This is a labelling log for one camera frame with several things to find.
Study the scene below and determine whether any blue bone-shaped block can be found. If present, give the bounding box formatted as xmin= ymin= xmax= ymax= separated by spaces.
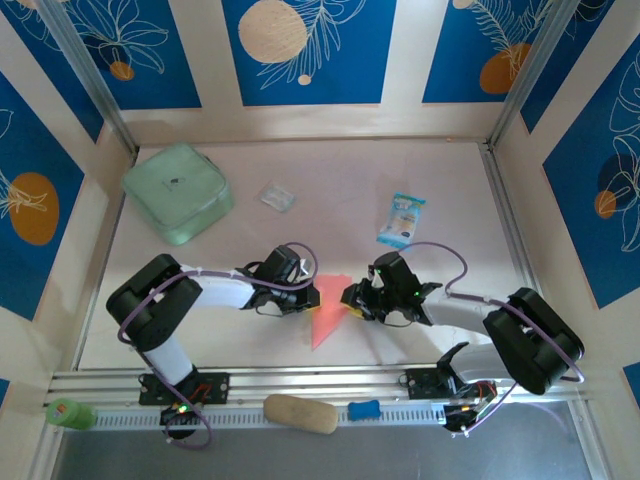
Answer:
xmin=347 ymin=399 xmax=381 ymax=422

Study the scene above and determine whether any slotted grey cable duct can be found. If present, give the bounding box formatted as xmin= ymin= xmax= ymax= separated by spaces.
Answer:
xmin=92 ymin=402 xmax=449 ymax=432

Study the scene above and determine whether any beige oval case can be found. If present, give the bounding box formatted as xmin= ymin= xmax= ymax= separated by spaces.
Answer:
xmin=263 ymin=393 xmax=340 ymax=436

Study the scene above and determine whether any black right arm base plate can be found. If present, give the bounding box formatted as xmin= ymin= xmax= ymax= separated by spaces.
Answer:
xmin=405 ymin=367 xmax=496 ymax=401

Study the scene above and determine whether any grey metal plate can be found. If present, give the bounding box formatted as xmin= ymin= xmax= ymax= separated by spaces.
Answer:
xmin=49 ymin=399 xmax=596 ymax=480

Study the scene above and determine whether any aluminium frame post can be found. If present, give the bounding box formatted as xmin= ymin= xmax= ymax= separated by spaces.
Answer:
xmin=487 ymin=0 xmax=576 ymax=151
xmin=37 ymin=0 xmax=140 ymax=156

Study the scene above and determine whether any aluminium side rail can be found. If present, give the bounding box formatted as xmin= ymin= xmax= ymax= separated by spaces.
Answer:
xmin=482 ymin=144 xmax=559 ymax=361

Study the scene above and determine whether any small clear plastic packet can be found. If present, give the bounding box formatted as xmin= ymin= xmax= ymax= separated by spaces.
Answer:
xmin=259 ymin=183 xmax=297 ymax=214

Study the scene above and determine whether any green tape roll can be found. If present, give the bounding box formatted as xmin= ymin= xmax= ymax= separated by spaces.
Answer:
xmin=44 ymin=397 xmax=99 ymax=431

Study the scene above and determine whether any small black controller board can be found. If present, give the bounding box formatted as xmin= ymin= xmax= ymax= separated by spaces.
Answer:
xmin=159 ymin=403 xmax=194 ymax=427
xmin=442 ymin=402 xmax=484 ymax=434

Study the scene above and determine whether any light blue snack packet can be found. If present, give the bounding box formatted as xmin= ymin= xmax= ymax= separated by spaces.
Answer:
xmin=375 ymin=192 xmax=427 ymax=251

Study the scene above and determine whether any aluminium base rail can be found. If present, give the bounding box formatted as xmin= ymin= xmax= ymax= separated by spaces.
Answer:
xmin=47 ymin=358 xmax=594 ymax=404

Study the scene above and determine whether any pink paper sheet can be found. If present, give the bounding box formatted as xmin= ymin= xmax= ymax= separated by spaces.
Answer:
xmin=309 ymin=273 xmax=354 ymax=354

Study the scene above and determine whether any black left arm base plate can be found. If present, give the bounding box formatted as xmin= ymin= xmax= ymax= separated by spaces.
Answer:
xmin=138 ymin=372 xmax=231 ymax=406

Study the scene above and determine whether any pale green square container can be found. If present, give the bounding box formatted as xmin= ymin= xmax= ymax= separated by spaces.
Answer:
xmin=122 ymin=142 xmax=235 ymax=248

